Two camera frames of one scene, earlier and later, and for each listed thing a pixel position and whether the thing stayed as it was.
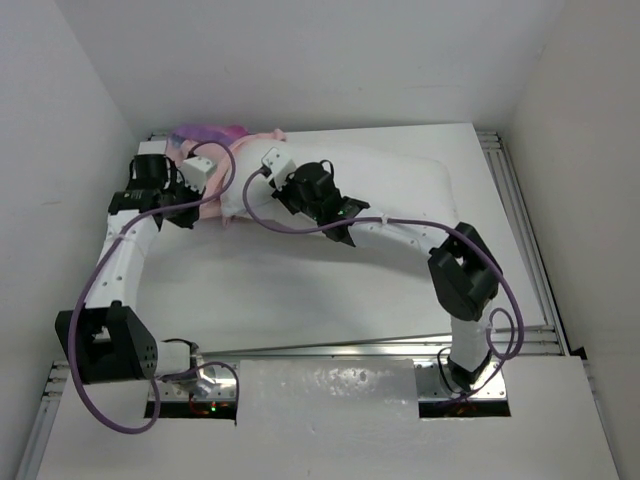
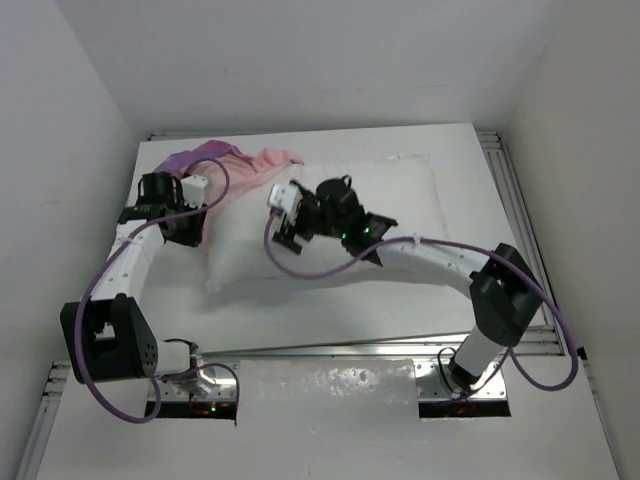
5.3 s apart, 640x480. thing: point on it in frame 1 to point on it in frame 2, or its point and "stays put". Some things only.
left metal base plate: (214, 382) stays put
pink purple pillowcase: (212, 143) to (227, 168)
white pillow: (396, 179) to (401, 190)
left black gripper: (178, 183) to (193, 235)
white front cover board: (338, 420) stays put
